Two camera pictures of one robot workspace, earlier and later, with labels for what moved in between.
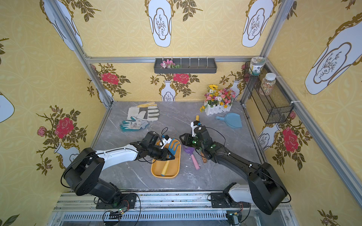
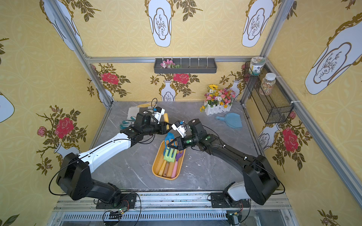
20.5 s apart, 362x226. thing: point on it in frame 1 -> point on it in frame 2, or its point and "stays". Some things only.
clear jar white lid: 267,84 stays
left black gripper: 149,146 -> 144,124
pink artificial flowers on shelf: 169,64 stays
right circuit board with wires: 230,215 stays
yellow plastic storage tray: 173,170 stays
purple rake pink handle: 190,150 -> 177,156
